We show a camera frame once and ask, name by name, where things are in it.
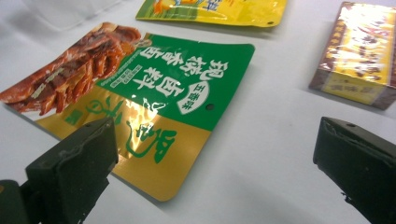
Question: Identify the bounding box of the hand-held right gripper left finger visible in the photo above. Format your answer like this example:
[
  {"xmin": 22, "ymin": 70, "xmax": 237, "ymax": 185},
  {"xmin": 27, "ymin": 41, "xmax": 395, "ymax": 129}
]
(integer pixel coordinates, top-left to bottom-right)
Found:
[{"xmin": 20, "ymin": 117, "xmax": 120, "ymax": 224}]

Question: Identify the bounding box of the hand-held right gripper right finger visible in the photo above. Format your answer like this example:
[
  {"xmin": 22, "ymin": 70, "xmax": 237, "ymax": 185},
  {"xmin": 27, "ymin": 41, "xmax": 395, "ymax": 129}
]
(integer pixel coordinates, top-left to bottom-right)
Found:
[{"xmin": 313, "ymin": 117, "xmax": 396, "ymax": 224}]

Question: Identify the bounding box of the green and gold seasoning pouch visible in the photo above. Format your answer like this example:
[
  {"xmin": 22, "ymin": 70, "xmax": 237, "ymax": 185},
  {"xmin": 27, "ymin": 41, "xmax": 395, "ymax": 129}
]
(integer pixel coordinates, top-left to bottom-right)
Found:
[{"xmin": 0, "ymin": 21, "xmax": 256, "ymax": 203}]

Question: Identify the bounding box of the yellow spout pouch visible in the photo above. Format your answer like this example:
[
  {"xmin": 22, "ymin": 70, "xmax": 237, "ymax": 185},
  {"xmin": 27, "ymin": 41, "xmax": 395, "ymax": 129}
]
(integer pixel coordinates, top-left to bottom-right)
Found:
[{"xmin": 135, "ymin": 0, "xmax": 288, "ymax": 28}]

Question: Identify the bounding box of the yellow and brown wrapped box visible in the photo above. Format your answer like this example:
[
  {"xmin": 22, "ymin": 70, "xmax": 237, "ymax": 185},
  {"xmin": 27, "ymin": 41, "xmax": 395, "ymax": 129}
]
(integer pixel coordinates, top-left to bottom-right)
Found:
[{"xmin": 308, "ymin": 1, "xmax": 396, "ymax": 111}]

